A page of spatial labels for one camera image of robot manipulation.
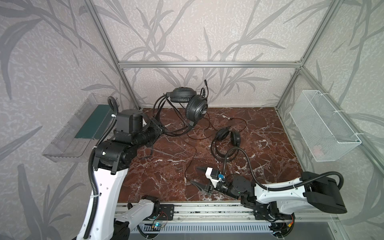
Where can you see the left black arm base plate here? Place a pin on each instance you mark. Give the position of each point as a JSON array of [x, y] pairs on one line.
[[166, 212]]

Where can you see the clear plastic wall tray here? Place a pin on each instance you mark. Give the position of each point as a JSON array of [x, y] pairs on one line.
[[75, 141]]

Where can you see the green lit circuit board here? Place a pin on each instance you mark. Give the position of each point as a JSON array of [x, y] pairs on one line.
[[156, 226]]

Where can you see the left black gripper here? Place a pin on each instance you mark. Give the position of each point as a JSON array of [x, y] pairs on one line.
[[156, 130]]

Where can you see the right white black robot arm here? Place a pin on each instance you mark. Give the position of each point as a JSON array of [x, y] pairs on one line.
[[279, 201]]

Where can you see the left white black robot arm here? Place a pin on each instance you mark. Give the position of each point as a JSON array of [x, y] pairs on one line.
[[109, 164]]

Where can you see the aluminium frame crossbar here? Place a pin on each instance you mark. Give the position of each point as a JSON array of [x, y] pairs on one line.
[[209, 64]]

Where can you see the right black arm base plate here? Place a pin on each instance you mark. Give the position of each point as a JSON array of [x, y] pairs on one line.
[[260, 213]]

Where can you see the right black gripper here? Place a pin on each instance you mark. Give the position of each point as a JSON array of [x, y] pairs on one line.
[[208, 182]]

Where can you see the aluminium front rail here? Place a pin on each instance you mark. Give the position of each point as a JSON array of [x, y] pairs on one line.
[[194, 212]]

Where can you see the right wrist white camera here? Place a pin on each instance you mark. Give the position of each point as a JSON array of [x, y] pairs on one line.
[[214, 176]]

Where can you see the white wire mesh basket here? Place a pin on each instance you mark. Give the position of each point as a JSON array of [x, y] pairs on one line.
[[326, 133]]

